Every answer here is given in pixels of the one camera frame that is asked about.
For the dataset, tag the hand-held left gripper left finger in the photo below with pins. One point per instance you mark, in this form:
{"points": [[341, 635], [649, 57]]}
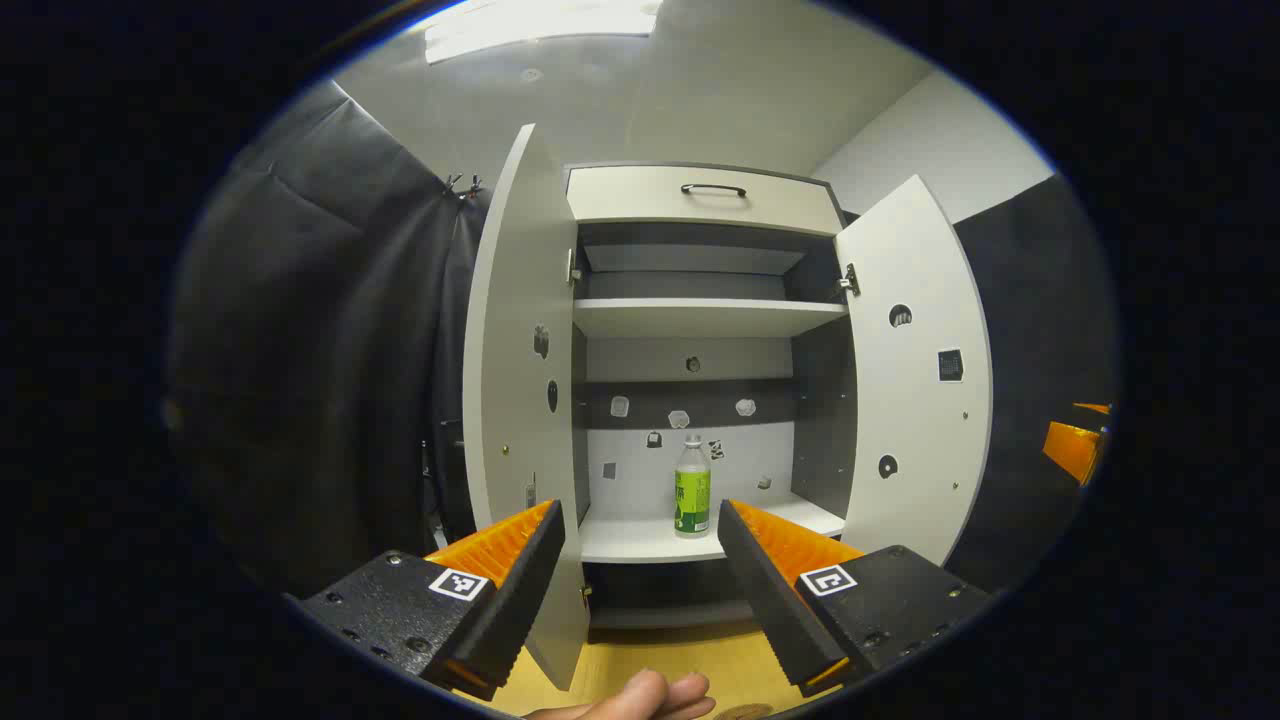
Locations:
{"points": [[510, 610]]}

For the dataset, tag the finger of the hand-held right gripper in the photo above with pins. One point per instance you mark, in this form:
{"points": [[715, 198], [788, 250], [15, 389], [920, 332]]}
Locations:
{"points": [[1092, 408], [1072, 448]]}

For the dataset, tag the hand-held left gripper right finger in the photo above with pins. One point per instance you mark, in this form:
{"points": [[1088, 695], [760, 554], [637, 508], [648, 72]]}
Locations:
{"points": [[770, 600]]}

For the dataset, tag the round brown coaster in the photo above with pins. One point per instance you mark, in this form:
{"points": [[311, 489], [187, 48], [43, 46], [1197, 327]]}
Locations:
{"points": [[745, 713]]}

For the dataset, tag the green label plastic bottle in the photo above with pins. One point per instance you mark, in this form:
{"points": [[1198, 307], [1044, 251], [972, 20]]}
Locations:
{"points": [[692, 500]]}

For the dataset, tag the white cabinet door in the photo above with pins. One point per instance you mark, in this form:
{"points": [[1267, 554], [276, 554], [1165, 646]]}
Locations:
{"points": [[910, 420], [510, 350]]}

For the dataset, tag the white and grey cabinet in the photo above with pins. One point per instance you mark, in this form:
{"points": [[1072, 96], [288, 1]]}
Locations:
{"points": [[820, 420]]}

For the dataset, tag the metal door hinge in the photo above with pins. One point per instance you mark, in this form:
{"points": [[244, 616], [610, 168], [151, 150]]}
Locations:
{"points": [[572, 268], [849, 280]]}

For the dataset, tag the white cabinet shelf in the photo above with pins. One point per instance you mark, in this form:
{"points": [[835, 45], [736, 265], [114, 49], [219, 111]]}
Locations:
{"points": [[700, 318]]}

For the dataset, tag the white cabinet drawer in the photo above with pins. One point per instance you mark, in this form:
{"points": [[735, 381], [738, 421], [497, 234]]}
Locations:
{"points": [[640, 195]]}

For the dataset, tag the black backdrop cloth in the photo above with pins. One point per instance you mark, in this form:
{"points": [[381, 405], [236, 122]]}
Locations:
{"points": [[320, 350]]}

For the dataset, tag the ceiling light panel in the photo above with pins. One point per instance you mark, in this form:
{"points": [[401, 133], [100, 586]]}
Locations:
{"points": [[540, 25]]}

